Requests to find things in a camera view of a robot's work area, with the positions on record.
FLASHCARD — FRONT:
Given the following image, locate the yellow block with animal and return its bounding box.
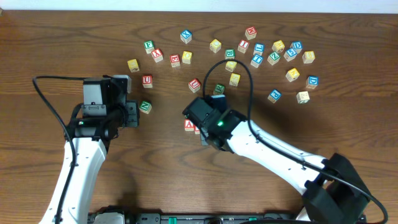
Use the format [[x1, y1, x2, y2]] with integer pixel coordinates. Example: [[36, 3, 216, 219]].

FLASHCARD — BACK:
[[272, 40, 285, 54]]

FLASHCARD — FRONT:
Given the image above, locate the green F block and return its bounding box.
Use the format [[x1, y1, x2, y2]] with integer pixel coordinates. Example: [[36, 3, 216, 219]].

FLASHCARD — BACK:
[[144, 40, 155, 54]]

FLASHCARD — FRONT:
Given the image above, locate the red U block centre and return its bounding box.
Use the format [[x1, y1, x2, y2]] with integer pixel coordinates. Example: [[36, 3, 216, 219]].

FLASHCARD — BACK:
[[188, 78, 201, 93]]

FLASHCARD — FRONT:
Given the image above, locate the yellow B block far right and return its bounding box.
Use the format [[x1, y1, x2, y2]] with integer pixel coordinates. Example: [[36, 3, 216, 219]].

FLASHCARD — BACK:
[[302, 51, 315, 64]]

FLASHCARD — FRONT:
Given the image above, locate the red u block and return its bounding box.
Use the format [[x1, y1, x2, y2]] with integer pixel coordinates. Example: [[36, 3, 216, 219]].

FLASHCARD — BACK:
[[142, 75, 153, 88], [188, 78, 201, 93]]

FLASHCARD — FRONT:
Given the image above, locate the blue D block upper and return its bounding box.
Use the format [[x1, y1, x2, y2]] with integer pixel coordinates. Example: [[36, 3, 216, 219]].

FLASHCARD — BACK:
[[290, 41, 303, 54]]

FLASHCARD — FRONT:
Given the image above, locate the yellow block right lower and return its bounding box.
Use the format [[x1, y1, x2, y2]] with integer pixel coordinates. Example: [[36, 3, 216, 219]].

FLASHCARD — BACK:
[[285, 68, 300, 82]]

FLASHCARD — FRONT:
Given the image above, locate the green 7 block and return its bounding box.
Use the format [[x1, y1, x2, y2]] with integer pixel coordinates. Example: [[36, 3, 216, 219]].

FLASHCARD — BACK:
[[296, 91, 310, 104]]

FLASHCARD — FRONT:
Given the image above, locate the green N block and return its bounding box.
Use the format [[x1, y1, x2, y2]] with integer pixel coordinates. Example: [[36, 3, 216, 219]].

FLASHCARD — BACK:
[[139, 100, 152, 114]]

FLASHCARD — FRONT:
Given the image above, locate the blue 5 block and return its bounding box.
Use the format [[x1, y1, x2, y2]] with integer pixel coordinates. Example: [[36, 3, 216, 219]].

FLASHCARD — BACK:
[[284, 48, 297, 62]]

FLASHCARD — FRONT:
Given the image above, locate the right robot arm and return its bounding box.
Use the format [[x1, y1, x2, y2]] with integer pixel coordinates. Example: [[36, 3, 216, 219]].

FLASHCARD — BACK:
[[182, 95, 371, 223]]

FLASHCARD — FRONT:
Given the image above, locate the yellow block far left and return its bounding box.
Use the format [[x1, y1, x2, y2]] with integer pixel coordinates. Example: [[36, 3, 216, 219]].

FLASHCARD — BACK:
[[127, 59, 140, 73]]

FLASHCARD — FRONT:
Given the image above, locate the red X block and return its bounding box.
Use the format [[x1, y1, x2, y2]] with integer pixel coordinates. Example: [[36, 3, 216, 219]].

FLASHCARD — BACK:
[[150, 49, 164, 63]]

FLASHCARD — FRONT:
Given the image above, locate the yellow block centre upper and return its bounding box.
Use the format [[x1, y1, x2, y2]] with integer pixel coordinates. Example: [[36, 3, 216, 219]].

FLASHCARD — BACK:
[[225, 60, 237, 72]]

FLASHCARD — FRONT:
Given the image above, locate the yellow block centre lower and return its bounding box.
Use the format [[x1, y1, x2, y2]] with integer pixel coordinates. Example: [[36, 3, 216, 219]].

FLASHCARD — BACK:
[[229, 73, 241, 86]]

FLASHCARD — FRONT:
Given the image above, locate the red Q block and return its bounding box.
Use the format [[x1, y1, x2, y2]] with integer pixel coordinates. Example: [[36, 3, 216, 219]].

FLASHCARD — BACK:
[[170, 54, 180, 67]]

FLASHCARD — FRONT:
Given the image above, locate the yellow block beside Q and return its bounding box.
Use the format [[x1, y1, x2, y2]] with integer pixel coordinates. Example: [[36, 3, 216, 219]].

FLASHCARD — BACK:
[[182, 51, 193, 64]]

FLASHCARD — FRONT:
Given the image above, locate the blue L block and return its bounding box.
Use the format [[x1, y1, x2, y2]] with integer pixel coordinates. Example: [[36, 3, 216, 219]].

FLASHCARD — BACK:
[[253, 43, 265, 56]]

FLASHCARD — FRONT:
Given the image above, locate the blue T block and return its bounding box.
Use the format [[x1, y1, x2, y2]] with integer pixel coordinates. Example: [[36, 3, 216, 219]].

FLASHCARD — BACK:
[[251, 54, 264, 68]]

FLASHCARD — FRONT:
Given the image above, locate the blue D block lower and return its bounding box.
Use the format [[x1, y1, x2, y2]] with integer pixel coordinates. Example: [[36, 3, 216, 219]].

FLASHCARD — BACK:
[[306, 76, 319, 89]]

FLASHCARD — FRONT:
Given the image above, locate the red i block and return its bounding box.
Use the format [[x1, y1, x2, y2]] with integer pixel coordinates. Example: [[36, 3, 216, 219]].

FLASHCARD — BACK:
[[238, 40, 249, 54], [194, 126, 200, 134]]

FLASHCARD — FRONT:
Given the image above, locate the green B block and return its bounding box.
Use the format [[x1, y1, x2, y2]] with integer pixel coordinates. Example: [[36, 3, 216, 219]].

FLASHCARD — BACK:
[[224, 49, 236, 59]]

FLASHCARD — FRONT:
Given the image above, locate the blue P block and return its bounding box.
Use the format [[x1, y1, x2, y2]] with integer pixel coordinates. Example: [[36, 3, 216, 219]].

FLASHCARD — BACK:
[[267, 89, 282, 103]]

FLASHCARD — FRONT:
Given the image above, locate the blue X block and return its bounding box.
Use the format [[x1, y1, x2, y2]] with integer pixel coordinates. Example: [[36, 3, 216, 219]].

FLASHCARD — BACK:
[[180, 30, 192, 44]]

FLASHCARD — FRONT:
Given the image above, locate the red A block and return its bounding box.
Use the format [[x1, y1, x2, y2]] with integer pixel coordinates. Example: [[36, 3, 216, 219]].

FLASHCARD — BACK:
[[184, 119, 195, 131]]

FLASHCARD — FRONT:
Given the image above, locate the yellow block top middle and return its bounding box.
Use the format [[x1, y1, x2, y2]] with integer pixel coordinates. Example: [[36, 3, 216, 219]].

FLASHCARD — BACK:
[[210, 39, 222, 53]]

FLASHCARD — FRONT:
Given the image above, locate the green Z block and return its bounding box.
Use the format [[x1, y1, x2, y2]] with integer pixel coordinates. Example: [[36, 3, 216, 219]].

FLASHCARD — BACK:
[[267, 52, 280, 65]]

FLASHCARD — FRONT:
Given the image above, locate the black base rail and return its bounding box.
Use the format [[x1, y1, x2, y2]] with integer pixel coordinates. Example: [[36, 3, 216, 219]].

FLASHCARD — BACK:
[[87, 212, 295, 224]]

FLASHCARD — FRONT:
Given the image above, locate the blue d block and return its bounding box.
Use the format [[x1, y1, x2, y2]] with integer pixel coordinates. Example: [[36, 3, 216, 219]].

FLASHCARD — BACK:
[[306, 76, 319, 89], [290, 41, 303, 54]]

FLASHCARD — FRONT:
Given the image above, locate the red H block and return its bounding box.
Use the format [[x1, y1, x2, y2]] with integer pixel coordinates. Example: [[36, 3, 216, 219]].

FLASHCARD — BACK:
[[245, 26, 257, 40]]

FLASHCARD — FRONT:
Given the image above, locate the red U block left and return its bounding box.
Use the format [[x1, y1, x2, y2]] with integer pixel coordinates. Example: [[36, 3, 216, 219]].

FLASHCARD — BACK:
[[142, 75, 153, 88]]

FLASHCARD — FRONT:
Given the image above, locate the green R block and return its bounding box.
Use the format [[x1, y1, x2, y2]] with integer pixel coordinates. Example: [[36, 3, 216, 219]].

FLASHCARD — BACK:
[[213, 83, 225, 95]]

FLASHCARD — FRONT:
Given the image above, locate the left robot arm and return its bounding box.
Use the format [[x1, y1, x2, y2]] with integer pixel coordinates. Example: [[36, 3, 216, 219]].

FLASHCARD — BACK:
[[41, 75, 139, 223]]

